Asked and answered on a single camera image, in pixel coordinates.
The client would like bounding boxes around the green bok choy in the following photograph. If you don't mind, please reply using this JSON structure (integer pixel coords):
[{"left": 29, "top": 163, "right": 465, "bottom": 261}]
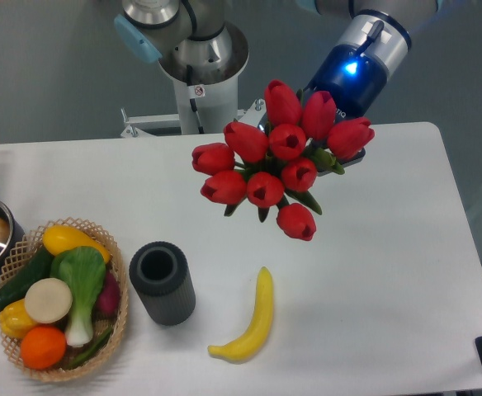
[{"left": 50, "top": 246, "right": 106, "bottom": 347}]

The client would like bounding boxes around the yellow banana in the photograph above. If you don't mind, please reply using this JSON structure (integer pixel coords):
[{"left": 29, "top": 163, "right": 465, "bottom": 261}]
[{"left": 207, "top": 266, "right": 274, "bottom": 363}]

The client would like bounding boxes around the woven wicker basket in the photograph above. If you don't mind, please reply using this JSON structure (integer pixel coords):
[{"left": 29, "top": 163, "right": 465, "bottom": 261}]
[{"left": 0, "top": 217, "right": 129, "bottom": 383}]

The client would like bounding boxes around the red tulip bouquet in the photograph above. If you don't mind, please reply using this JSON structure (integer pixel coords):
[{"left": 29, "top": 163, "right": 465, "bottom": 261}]
[{"left": 191, "top": 80, "right": 375, "bottom": 241}]

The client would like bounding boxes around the dark green cucumber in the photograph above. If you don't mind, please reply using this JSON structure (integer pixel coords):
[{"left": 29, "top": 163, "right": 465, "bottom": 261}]
[{"left": 0, "top": 247, "right": 54, "bottom": 312}]

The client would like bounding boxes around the purple sweet potato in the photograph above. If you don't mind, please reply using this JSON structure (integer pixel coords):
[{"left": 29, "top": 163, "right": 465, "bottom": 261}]
[{"left": 95, "top": 271, "right": 121, "bottom": 316}]

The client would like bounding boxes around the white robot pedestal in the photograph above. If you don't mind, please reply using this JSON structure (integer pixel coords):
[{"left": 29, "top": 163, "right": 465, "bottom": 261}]
[{"left": 120, "top": 75, "right": 267, "bottom": 138}]

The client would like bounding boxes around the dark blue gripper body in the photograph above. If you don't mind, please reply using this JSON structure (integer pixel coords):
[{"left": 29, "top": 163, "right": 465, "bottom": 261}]
[{"left": 258, "top": 44, "right": 389, "bottom": 177}]

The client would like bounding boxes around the orange fruit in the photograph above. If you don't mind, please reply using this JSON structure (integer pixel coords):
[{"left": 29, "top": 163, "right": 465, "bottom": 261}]
[{"left": 20, "top": 326, "right": 67, "bottom": 370}]

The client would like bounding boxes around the dark grey ribbed vase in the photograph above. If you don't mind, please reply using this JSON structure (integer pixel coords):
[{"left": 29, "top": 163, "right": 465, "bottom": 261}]
[{"left": 130, "top": 241, "right": 196, "bottom": 326}]

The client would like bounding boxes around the white round radish slice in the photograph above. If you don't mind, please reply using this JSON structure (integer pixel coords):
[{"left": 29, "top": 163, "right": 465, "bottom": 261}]
[{"left": 24, "top": 278, "right": 73, "bottom": 324}]

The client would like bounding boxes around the yellow bell pepper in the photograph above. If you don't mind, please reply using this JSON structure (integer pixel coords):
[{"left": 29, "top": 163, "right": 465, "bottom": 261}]
[{"left": 0, "top": 299, "right": 39, "bottom": 339}]

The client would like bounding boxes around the yellow squash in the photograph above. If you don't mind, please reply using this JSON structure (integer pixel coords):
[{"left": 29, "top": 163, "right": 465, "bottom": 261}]
[{"left": 42, "top": 224, "right": 111, "bottom": 264}]

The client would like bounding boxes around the green bean pod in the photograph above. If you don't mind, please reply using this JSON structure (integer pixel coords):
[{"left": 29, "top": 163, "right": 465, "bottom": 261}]
[{"left": 64, "top": 328, "right": 113, "bottom": 370}]

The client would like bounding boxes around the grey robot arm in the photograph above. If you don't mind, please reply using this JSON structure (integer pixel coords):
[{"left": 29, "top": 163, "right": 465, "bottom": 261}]
[{"left": 114, "top": 1, "right": 442, "bottom": 134}]

